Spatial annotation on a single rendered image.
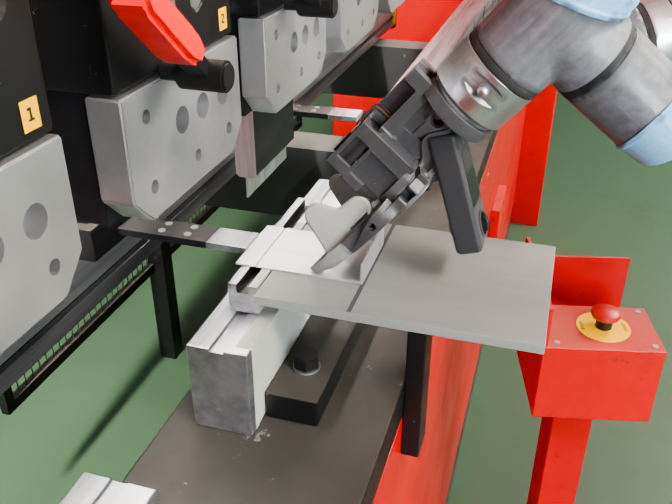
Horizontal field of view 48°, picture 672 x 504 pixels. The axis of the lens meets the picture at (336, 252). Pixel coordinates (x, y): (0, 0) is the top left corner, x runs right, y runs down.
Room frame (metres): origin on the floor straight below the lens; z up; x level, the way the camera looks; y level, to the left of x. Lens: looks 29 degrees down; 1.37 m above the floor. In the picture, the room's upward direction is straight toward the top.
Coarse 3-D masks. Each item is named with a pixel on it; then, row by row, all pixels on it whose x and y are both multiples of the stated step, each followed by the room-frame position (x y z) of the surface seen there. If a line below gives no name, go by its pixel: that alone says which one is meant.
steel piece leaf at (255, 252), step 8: (264, 232) 0.71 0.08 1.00; (272, 232) 0.71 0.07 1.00; (280, 232) 0.71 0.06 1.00; (256, 240) 0.69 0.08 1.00; (264, 240) 0.69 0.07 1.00; (272, 240) 0.69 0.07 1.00; (248, 248) 0.67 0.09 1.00; (256, 248) 0.67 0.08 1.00; (264, 248) 0.67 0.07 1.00; (248, 256) 0.65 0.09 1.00; (256, 256) 0.65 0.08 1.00; (240, 264) 0.64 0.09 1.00; (248, 264) 0.64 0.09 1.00; (256, 264) 0.64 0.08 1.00
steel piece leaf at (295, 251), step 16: (288, 240) 0.69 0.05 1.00; (304, 240) 0.69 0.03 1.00; (272, 256) 0.65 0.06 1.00; (288, 256) 0.65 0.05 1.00; (304, 256) 0.65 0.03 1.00; (320, 256) 0.65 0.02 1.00; (352, 256) 0.65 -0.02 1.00; (368, 256) 0.62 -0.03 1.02; (288, 272) 0.63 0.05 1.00; (304, 272) 0.62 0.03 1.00; (320, 272) 0.62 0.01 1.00; (336, 272) 0.62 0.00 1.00; (352, 272) 0.62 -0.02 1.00
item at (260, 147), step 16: (256, 112) 0.63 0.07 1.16; (288, 112) 0.71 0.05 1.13; (240, 128) 0.63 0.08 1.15; (256, 128) 0.63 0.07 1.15; (272, 128) 0.67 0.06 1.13; (288, 128) 0.71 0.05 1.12; (240, 144) 0.63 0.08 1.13; (256, 144) 0.63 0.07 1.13; (272, 144) 0.66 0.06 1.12; (240, 160) 0.63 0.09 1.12; (256, 160) 0.63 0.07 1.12; (272, 160) 0.69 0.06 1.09; (240, 176) 0.63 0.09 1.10; (256, 176) 0.65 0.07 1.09
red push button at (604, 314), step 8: (600, 304) 0.86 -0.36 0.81; (608, 304) 0.86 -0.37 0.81; (592, 312) 0.85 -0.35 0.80; (600, 312) 0.84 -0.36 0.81; (608, 312) 0.84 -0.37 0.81; (616, 312) 0.84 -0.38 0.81; (600, 320) 0.83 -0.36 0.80; (608, 320) 0.83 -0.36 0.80; (616, 320) 0.83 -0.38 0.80; (600, 328) 0.84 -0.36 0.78; (608, 328) 0.84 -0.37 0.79
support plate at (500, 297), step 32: (384, 256) 0.66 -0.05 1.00; (416, 256) 0.66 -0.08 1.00; (448, 256) 0.66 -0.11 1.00; (480, 256) 0.66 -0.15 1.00; (512, 256) 0.66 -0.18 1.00; (544, 256) 0.66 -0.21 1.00; (288, 288) 0.60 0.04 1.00; (320, 288) 0.60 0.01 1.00; (352, 288) 0.60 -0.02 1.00; (384, 288) 0.60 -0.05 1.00; (416, 288) 0.60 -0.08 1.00; (448, 288) 0.60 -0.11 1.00; (480, 288) 0.60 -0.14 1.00; (512, 288) 0.60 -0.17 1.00; (544, 288) 0.60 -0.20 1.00; (352, 320) 0.56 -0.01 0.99; (384, 320) 0.55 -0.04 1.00; (416, 320) 0.54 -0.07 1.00; (448, 320) 0.54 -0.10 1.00; (480, 320) 0.54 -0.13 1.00; (512, 320) 0.54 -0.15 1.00; (544, 320) 0.54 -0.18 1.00
